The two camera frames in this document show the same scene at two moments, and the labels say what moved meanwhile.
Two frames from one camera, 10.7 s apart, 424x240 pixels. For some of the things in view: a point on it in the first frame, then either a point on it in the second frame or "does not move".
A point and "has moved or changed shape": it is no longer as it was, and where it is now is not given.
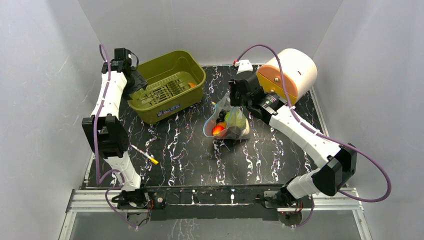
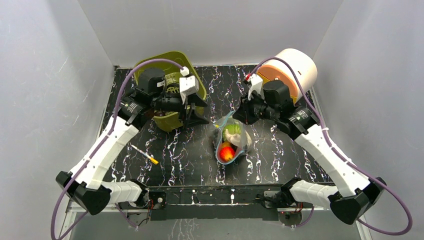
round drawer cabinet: (300, 71) does not move
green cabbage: (235, 118) has moved or changed shape
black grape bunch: (221, 116) → (215, 139)
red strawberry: (217, 129) → (227, 153)
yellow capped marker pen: (145, 154) does not move
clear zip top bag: (226, 121) → (233, 139)
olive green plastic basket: (175, 81) has moved or changed shape
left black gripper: (139, 84) → (191, 121)
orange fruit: (223, 124) → (225, 144)
